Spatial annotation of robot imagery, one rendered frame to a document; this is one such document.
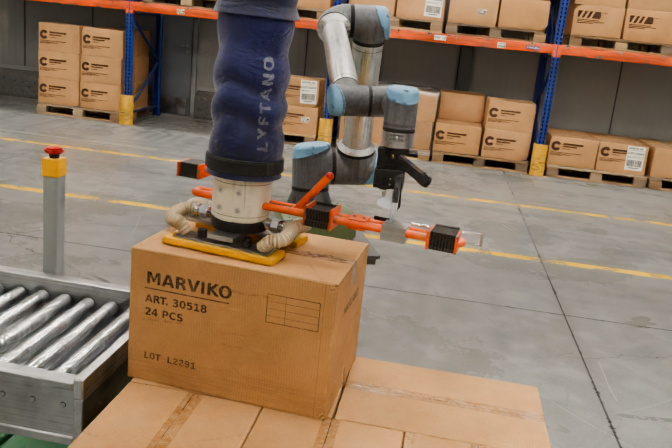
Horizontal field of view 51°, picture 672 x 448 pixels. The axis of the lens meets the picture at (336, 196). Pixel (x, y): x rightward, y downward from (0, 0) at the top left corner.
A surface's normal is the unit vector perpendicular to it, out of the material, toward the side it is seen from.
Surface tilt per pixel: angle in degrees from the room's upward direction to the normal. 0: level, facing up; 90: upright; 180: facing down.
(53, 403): 90
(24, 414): 90
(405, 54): 90
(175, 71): 90
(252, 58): 76
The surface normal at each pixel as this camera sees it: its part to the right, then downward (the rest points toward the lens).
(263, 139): 0.66, 0.03
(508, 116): -0.13, 0.20
